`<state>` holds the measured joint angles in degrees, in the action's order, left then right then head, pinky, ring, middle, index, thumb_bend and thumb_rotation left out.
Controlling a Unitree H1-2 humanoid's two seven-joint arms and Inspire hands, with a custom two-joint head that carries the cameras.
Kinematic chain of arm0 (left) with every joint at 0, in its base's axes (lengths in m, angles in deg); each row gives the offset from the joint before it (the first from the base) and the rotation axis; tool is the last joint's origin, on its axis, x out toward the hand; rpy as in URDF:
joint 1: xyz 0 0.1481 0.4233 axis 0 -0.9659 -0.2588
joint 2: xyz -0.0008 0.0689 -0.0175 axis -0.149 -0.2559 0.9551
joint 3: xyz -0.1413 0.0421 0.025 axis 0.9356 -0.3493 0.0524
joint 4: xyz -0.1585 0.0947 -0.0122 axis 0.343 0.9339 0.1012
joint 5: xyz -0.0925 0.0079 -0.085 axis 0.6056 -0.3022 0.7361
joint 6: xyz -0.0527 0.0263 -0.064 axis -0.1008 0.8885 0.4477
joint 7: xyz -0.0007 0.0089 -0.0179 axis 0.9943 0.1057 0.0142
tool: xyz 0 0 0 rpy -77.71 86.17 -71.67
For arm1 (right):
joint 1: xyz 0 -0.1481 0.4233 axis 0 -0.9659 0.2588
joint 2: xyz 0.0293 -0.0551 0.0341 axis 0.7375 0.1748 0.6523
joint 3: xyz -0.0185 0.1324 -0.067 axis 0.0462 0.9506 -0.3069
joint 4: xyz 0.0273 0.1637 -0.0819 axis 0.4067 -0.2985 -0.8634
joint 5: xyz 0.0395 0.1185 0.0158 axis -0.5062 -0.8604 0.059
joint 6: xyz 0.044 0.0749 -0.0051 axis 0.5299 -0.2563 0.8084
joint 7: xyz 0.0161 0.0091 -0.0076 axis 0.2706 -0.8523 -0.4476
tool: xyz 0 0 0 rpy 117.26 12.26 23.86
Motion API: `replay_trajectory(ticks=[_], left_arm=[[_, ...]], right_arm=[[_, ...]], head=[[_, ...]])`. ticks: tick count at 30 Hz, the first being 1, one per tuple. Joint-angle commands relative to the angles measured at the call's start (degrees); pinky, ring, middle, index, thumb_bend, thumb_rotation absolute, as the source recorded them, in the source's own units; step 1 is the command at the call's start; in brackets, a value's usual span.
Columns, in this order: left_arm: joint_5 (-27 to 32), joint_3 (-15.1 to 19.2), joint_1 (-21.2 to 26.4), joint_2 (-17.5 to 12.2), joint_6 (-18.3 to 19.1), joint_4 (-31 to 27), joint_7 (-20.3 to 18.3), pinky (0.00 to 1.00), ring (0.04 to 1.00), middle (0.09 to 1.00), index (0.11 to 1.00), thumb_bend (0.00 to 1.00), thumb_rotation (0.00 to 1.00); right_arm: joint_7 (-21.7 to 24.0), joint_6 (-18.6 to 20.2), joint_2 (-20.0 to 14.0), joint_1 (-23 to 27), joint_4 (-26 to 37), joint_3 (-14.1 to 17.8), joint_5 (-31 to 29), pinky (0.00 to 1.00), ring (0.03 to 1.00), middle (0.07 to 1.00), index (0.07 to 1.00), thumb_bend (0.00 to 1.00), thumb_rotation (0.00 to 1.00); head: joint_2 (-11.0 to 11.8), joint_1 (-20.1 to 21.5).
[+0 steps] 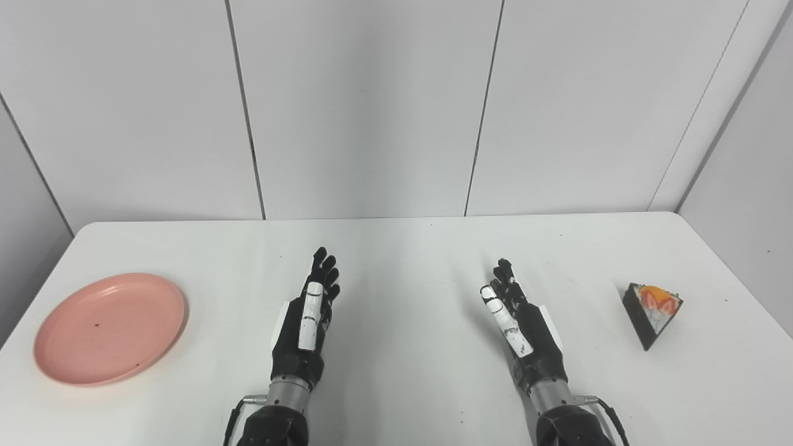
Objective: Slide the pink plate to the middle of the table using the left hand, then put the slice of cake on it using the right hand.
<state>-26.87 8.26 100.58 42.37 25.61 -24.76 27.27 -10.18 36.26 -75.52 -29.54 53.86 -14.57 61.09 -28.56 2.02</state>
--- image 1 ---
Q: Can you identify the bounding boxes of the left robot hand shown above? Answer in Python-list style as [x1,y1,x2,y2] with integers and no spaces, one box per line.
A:
[270,247,341,390]

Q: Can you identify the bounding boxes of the chocolate cake slice with fruit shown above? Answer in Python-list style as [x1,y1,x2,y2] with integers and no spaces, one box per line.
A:
[622,283,684,351]

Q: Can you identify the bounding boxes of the pink round plate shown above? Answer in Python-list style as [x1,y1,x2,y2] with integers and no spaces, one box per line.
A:
[33,273,187,387]

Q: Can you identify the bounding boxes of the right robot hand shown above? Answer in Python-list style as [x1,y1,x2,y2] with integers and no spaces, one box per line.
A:
[480,258,569,396]

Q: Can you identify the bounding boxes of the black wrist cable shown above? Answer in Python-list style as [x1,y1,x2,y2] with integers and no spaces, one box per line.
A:
[575,395,631,446]
[223,395,268,446]

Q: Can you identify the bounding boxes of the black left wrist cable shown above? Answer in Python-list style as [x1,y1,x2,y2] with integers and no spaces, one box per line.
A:
[223,395,268,446]

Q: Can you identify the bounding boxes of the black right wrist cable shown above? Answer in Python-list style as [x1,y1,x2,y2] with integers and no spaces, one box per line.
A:
[575,395,631,446]

